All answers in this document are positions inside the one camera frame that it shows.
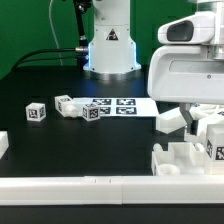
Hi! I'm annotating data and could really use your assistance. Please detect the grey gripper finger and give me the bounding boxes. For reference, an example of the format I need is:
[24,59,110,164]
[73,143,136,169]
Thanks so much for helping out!
[179,103,193,131]

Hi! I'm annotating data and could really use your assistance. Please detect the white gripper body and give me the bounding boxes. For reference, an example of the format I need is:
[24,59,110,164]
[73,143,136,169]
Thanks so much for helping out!
[147,11,224,104]

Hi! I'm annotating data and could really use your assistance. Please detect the small white tagged block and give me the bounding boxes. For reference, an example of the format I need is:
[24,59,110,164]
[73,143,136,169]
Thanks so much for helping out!
[26,103,46,122]

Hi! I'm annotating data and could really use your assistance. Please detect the white chair seat frame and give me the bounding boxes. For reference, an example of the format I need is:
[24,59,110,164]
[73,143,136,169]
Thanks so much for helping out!
[151,142,205,176]

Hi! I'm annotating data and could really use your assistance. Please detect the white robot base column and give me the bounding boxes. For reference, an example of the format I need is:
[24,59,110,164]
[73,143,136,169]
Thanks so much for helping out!
[83,0,141,81]

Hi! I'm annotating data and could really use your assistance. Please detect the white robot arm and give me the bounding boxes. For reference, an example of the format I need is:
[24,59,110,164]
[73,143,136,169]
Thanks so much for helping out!
[147,0,224,133]

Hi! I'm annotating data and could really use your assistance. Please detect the white chair back assembly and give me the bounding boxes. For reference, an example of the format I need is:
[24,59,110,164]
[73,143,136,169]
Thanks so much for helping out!
[156,104,224,145]

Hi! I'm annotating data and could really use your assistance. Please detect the white sheet with tags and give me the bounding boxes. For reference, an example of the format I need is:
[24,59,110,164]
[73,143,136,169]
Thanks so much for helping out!
[74,98,159,117]

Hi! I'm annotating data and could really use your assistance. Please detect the white tagged cube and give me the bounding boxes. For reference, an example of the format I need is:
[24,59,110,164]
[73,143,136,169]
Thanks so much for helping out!
[82,103,100,121]

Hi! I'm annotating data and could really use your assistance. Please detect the white part at left edge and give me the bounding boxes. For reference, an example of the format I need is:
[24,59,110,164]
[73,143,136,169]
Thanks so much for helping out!
[0,131,9,159]

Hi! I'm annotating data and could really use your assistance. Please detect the white front barrier rail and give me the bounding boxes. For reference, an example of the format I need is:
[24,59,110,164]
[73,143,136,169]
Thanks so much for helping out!
[0,175,224,205]

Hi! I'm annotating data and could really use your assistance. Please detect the black cables at base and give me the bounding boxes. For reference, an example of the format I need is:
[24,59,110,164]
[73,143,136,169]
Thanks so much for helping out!
[11,0,90,72]

